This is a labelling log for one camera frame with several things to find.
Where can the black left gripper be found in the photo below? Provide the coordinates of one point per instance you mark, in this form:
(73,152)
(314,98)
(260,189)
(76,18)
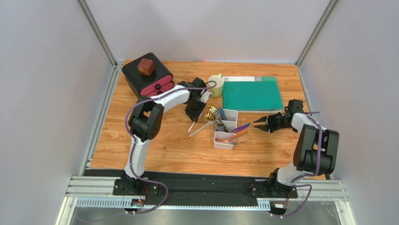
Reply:
(195,116)

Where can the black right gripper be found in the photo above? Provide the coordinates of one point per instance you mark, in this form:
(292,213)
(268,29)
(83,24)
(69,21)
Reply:
(269,122)

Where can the white ceramic spoon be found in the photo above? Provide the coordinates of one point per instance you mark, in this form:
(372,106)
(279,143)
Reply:
(191,126)

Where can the iridescent purple knife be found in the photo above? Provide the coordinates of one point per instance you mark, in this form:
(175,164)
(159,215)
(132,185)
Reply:
(240,128)

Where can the white handled ladle spoon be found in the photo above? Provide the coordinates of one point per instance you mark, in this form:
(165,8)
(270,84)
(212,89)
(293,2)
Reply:
(201,128)

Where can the blue grey plastic spoon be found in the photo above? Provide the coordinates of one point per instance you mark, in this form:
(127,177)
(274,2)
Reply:
(222,114)

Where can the white compartment organizer box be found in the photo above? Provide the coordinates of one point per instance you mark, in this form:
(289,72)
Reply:
(230,124)

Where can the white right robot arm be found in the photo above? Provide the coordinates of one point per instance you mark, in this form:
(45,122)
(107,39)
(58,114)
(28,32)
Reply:
(316,149)

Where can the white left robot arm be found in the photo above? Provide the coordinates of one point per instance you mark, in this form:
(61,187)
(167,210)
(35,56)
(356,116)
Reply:
(143,123)

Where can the pale yellow mug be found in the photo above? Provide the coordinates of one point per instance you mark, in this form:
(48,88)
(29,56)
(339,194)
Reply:
(217,81)

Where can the green notebook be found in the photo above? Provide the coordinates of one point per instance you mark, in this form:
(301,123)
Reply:
(251,94)

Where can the black pink drawer box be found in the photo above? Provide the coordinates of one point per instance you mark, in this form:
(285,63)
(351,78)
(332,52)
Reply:
(159,82)

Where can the red brown cube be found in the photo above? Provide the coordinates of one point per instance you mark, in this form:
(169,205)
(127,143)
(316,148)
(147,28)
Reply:
(146,67)

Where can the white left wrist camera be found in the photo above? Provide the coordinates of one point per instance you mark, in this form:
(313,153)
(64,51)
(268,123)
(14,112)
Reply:
(205,96)

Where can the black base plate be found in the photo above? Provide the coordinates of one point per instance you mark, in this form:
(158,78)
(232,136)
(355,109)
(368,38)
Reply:
(185,189)

